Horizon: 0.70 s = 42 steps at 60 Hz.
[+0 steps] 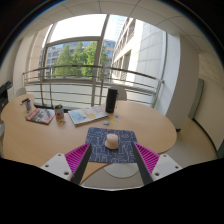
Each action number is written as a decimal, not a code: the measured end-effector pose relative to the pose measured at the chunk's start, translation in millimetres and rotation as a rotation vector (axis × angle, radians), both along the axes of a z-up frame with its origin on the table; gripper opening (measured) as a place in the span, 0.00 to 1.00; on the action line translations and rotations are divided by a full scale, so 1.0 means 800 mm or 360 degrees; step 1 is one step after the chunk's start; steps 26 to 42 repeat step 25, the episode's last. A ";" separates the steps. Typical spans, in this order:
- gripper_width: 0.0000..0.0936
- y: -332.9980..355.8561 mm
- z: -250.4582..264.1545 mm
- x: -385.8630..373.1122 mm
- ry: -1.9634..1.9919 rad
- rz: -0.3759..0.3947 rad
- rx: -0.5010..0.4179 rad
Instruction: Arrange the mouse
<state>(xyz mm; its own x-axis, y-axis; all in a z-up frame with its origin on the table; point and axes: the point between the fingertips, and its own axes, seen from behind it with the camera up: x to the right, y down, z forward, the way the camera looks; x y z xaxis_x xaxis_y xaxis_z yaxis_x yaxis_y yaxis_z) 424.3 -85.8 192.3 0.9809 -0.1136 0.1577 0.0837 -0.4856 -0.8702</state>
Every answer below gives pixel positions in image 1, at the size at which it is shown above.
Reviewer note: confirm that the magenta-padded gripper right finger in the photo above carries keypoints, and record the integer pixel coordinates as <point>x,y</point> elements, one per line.
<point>165,165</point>

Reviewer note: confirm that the metal balcony railing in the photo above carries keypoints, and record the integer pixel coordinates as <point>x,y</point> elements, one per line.
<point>50,81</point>

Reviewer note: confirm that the light blue illustrated book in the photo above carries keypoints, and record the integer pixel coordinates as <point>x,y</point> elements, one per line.
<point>87,115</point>

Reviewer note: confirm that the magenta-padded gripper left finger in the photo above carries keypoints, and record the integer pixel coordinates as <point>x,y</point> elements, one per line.
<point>57,165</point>

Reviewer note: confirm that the round yellow-green sticker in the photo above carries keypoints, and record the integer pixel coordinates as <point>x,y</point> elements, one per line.
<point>113,121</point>

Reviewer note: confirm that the pale pink computer mouse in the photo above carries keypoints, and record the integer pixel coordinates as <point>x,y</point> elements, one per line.
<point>112,141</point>

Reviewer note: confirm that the blue patterned mouse pad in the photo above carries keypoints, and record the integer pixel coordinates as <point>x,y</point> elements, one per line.
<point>98,143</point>

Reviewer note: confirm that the black thermos bottle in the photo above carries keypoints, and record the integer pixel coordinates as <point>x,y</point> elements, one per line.
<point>111,100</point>

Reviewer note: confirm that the black printer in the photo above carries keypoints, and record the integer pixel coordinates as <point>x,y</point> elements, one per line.
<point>4,95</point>

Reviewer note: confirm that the small blue sticker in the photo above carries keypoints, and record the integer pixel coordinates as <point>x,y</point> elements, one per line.
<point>116,116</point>

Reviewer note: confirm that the white mug with plant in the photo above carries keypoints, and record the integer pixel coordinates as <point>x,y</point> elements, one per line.
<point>59,112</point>

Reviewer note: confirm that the red magazine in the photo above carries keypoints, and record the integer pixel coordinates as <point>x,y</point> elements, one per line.
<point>40,116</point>

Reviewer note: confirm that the white round table base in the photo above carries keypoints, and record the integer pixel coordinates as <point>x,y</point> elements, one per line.
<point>121,170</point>

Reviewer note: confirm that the white printed can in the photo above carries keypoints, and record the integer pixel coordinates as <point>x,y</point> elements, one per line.
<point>27,105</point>

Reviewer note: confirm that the white moulded chair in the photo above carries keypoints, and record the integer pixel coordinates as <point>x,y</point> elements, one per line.
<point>122,94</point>
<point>20,92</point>

